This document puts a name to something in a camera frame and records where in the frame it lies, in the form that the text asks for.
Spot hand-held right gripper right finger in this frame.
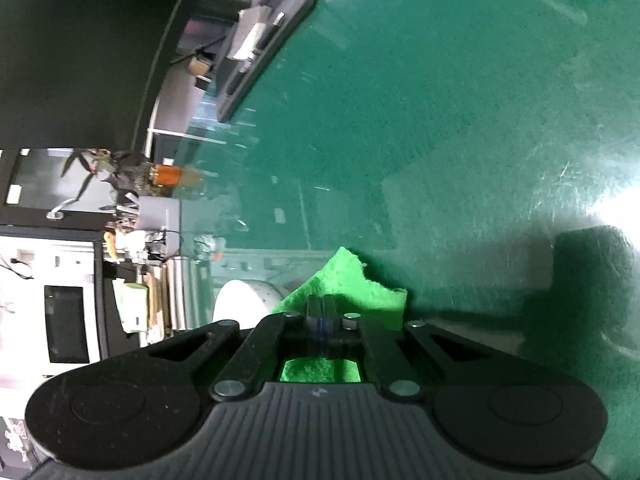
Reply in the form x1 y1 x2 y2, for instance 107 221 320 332
322 295 496 401

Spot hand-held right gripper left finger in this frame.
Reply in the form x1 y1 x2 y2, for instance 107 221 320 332
149 295 323 403

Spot green cleaning cloth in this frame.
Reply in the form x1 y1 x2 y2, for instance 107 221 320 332
270 246 408 383

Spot white bowl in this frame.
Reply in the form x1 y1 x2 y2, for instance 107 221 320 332
212 280 287 325

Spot stack of books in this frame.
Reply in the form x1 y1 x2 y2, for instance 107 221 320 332
142 260 173 336

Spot green and white box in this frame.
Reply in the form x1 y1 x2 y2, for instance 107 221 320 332
112 280 151 333

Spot grey desk organizer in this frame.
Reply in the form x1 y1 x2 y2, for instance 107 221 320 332
115 195 182 256

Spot orange jar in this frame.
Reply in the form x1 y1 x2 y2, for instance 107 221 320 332
150 164 181 188

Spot potted plant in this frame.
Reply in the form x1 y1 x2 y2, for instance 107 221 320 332
62 147 151 196

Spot white appliance with dark window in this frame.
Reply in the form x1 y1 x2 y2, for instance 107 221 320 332
0 240 101 376

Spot small cardboard box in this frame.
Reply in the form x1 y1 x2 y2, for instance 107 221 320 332
187 55 213 81

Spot dark grey monitor stand base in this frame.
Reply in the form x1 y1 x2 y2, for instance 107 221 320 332
212 0 321 123

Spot black curved monitor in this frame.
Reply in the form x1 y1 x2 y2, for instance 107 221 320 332
0 0 231 150

